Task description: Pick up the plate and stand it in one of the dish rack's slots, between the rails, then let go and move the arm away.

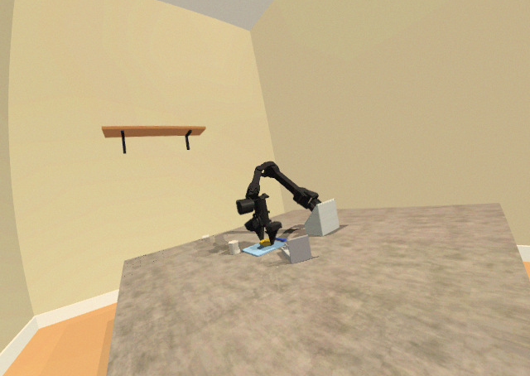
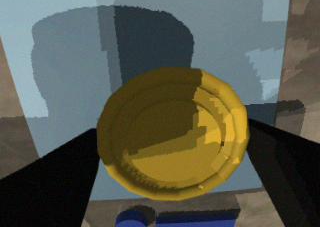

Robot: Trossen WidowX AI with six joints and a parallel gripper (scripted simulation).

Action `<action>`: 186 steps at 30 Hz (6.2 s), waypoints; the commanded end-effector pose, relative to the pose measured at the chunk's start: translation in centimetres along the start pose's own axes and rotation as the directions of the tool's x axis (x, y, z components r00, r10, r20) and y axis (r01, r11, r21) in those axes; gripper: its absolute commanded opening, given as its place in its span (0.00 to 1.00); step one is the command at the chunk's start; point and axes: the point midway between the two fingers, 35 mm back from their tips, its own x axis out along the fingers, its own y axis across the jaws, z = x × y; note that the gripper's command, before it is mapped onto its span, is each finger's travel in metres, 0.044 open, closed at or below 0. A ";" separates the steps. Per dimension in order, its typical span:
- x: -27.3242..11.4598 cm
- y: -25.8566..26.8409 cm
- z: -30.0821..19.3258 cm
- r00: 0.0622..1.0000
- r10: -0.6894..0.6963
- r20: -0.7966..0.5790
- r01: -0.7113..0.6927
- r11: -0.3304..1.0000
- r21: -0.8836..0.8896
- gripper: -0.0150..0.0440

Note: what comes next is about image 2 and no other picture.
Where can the yellow round plate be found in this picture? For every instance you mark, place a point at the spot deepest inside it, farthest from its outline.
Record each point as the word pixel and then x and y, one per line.
pixel 173 133

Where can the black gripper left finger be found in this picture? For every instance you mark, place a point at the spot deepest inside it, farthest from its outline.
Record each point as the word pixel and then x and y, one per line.
pixel 54 190

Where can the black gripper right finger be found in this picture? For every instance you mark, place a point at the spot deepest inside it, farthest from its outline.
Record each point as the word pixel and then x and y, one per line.
pixel 289 167

